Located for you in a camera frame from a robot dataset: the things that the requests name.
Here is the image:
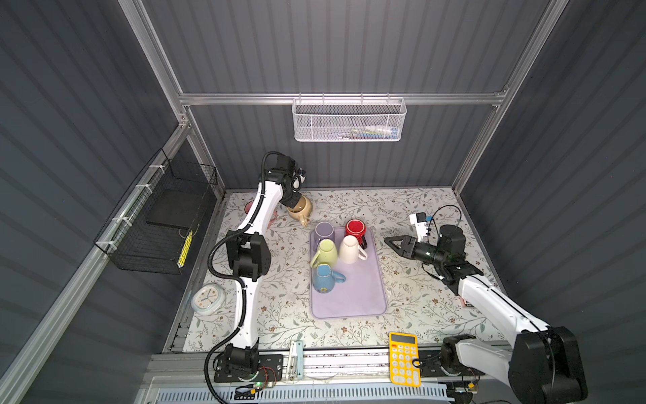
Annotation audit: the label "white mug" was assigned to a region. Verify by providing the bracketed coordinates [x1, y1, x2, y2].
[338, 235, 368, 264]

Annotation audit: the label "lavender tray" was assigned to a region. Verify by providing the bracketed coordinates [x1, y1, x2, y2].
[311, 229, 388, 319]

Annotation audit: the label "black wire basket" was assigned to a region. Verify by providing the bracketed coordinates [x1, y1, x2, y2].
[94, 151, 219, 274]

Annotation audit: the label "pink ghost mug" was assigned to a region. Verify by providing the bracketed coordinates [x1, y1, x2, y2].
[244, 201, 279, 227]

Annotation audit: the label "black pad in basket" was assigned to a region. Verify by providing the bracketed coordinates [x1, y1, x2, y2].
[146, 190, 203, 230]

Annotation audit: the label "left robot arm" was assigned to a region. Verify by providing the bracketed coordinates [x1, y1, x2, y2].
[205, 151, 304, 380]

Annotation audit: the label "red mug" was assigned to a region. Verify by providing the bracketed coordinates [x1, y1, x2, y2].
[345, 219, 368, 249]

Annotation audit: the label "yellow calculator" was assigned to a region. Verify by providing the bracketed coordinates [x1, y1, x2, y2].
[389, 333, 422, 387]

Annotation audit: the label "small white clock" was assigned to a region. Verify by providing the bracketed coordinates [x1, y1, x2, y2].
[190, 283, 225, 316]

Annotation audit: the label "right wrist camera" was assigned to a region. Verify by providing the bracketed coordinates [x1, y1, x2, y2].
[409, 212, 432, 242]

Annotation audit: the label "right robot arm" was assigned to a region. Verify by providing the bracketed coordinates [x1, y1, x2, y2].
[385, 225, 588, 403]

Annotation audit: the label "yellow marker in basket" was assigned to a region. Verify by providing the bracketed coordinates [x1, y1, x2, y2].
[177, 231, 193, 269]

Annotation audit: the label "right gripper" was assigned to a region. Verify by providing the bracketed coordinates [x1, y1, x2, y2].
[384, 236, 446, 269]

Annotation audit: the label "items in white basket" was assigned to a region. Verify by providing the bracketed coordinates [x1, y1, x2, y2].
[334, 126, 400, 141]

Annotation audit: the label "blue mug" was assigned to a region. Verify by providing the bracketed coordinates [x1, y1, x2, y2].
[312, 264, 347, 294]

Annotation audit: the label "white wire basket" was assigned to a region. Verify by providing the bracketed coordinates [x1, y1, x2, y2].
[291, 96, 407, 142]

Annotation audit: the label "green mug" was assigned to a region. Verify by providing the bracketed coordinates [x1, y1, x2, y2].
[311, 239, 338, 269]

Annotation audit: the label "lavender mug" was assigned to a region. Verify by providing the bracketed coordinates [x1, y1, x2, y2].
[313, 222, 335, 249]

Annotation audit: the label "beige speckled mug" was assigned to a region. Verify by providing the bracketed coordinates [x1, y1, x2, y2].
[287, 195, 313, 227]

